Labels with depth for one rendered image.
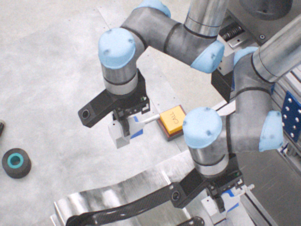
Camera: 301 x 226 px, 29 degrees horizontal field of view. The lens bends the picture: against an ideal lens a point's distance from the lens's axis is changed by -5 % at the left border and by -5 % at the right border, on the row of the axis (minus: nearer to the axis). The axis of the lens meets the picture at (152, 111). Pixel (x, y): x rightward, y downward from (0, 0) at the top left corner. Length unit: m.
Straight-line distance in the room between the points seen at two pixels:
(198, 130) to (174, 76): 1.62
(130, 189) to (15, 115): 0.45
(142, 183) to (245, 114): 0.45
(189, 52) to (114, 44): 0.15
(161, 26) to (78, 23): 0.68
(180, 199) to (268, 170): 1.02
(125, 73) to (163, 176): 0.36
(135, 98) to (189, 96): 1.29
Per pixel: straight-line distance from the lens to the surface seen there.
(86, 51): 1.86
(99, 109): 1.40
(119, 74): 1.28
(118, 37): 1.25
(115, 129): 1.53
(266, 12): 1.62
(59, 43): 1.90
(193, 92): 2.71
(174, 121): 1.67
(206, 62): 1.25
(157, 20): 1.29
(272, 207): 2.26
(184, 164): 1.55
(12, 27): 3.04
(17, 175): 1.67
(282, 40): 1.14
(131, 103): 1.41
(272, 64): 1.17
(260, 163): 2.33
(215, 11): 1.22
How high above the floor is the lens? 2.29
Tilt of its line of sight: 59 degrees down
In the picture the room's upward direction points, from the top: 4 degrees counter-clockwise
